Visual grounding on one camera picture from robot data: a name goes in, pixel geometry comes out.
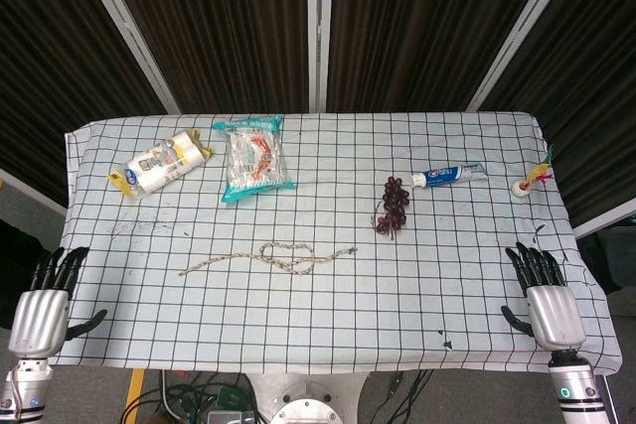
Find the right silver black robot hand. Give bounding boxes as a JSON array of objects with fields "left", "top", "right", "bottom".
[{"left": 500, "top": 241, "right": 587, "bottom": 351}]

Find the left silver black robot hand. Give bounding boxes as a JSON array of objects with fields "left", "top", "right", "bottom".
[{"left": 8, "top": 245, "right": 108, "bottom": 359}]

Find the beige braided rope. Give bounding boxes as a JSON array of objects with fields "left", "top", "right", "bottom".
[{"left": 178, "top": 240, "right": 359, "bottom": 277}]

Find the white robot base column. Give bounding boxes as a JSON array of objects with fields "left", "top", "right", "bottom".
[{"left": 247, "top": 372, "right": 372, "bottom": 424}]

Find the dark trouser leg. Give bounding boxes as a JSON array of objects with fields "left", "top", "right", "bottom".
[{"left": 0, "top": 217, "right": 51, "bottom": 331}]

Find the colourful feather shuttlecock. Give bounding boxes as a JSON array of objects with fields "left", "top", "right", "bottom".
[{"left": 511, "top": 144, "right": 556, "bottom": 200}]

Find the blue white toothpaste tube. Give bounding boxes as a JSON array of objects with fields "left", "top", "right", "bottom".
[{"left": 409, "top": 162, "right": 486, "bottom": 189}]

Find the white yellow snack pack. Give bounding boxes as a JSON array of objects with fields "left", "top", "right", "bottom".
[{"left": 107, "top": 128, "right": 214, "bottom": 200}]

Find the dark red grape bunch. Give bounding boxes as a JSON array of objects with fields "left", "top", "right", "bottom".
[{"left": 370, "top": 175, "right": 412, "bottom": 239}]

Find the green circuit board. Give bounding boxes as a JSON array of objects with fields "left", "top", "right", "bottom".
[{"left": 217, "top": 386, "right": 244, "bottom": 408}]

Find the grey electronics box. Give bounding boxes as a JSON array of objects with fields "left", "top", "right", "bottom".
[{"left": 206, "top": 408, "right": 257, "bottom": 424}]

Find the white black checkered tablecloth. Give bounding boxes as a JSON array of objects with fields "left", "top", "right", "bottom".
[{"left": 49, "top": 110, "right": 625, "bottom": 376}]

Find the teal cotton swab bag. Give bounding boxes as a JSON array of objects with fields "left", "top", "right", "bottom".
[{"left": 212, "top": 113, "right": 297, "bottom": 205}]

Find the black floor cable bundle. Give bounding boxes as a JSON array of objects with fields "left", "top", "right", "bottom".
[
  {"left": 121, "top": 368, "right": 259, "bottom": 424},
  {"left": 370, "top": 368, "right": 433, "bottom": 424}
]

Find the dark partition screen white frame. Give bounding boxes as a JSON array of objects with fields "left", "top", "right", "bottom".
[
  {"left": 0, "top": 0, "right": 181, "bottom": 216},
  {"left": 317, "top": 0, "right": 585, "bottom": 112},
  {"left": 96, "top": 0, "right": 319, "bottom": 115},
  {"left": 466, "top": 0, "right": 636, "bottom": 239}
]

